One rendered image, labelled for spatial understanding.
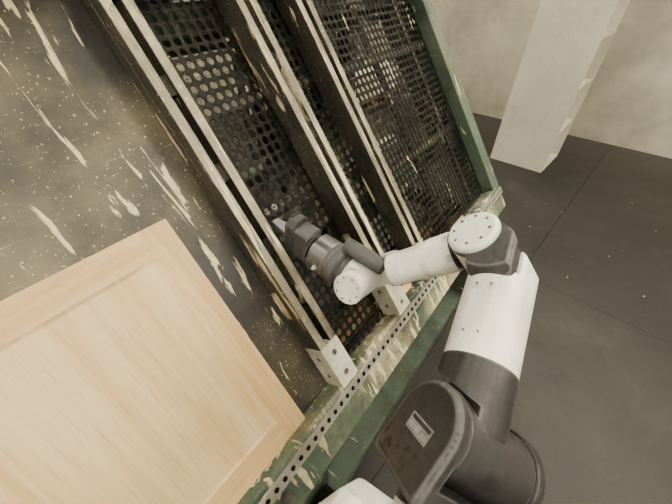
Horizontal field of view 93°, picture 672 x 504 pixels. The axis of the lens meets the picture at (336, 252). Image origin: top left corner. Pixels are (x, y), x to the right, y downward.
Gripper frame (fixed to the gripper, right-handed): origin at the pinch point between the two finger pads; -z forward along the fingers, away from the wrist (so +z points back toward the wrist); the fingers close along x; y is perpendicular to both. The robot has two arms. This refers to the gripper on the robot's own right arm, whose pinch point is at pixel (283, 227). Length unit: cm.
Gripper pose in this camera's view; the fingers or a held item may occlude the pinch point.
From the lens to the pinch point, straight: 77.3
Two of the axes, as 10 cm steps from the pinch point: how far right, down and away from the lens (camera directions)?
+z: 7.8, 5.1, -3.6
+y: -6.1, 5.3, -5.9
